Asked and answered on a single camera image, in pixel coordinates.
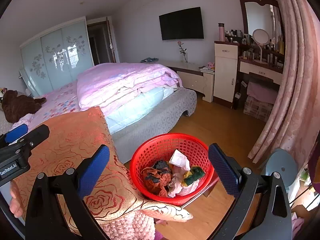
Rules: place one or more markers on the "pink cushioned vanity stool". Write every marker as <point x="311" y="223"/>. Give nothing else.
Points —
<point x="262" y="92"/>

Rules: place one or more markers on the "black wall television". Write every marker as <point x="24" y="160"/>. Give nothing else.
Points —
<point x="181" y="23"/>

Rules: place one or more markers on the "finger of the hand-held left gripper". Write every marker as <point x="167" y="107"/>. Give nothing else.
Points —
<point x="16" y="133"/>
<point x="37" y="136"/>

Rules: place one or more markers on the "pink items on cabinet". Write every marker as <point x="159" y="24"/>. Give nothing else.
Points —
<point x="208" y="66"/>

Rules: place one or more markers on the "brown wooden door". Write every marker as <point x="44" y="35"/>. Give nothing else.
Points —
<point x="107" y="45"/>

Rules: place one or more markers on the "person's left hand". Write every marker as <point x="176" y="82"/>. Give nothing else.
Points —
<point x="16" y="203"/>

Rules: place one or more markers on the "brown cream dressing table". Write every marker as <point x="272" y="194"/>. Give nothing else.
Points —
<point x="260" y="70"/>

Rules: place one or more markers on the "pink thermos bottle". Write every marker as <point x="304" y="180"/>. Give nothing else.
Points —
<point x="221" y="33"/>

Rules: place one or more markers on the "light blue folded quilt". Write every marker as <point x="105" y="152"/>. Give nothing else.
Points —
<point x="130" y="110"/>

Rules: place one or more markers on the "white tissue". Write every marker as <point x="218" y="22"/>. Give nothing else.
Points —
<point x="178" y="158"/>

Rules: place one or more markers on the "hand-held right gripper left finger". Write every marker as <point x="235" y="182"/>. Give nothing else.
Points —
<point x="93" y="172"/>

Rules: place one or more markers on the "rose in glass vase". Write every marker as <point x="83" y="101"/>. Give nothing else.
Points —
<point x="185" y="58"/>

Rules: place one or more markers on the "cream low cabinet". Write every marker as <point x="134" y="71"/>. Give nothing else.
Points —
<point x="192" y="80"/>

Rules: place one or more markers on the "grey upholstered bed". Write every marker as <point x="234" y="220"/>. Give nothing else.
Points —
<point x="155" y="122"/>

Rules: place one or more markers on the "person's purple clothing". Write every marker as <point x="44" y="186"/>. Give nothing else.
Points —
<point x="161" y="236"/>

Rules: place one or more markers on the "glass door floral wardrobe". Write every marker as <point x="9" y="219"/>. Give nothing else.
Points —
<point x="55" y="60"/>

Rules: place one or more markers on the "pink folded quilt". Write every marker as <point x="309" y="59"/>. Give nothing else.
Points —
<point x="120" y="82"/>

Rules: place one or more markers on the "pink knitted cloth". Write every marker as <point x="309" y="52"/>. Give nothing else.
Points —
<point x="130" y="226"/>

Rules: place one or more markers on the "brown plush toy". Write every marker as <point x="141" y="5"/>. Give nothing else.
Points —
<point x="17" y="105"/>

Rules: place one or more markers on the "pink patterned curtain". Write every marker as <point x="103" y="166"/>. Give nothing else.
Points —
<point x="295" y="80"/>

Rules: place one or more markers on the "light blue plastic stool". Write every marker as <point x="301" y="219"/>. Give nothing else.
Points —
<point x="282" y="170"/>

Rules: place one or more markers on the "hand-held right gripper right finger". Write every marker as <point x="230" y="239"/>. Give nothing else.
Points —
<point x="225" y="172"/>

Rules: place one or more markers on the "round white makeup mirror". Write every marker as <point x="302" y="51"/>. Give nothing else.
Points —
<point x="260" y="36"/>

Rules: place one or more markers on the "cream tall cabinet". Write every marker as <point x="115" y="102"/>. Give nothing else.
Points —
<point x="225" y="75"/>

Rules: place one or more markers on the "patterned storage box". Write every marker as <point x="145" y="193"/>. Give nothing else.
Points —
<point x="257" y="110"/>

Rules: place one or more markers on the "pink floral bedsheet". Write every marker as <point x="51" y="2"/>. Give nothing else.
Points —
<point x="57" y="105"/>

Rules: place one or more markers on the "brown framed vanity mirror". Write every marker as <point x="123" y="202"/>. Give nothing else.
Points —
<point x="257" y="15"/>

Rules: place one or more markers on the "white plastic bag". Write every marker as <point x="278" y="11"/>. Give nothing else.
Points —
<point x="178" y="190"/>

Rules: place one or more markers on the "red plastic mesh basket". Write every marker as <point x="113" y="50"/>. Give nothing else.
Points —
<point x="150" y="150"/>

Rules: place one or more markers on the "row of cosmetic bottles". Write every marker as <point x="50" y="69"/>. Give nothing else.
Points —
<point x="237" y="33"/>

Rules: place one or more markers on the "red low stool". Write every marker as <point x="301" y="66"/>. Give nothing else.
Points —
<point x="212" y="186"/>

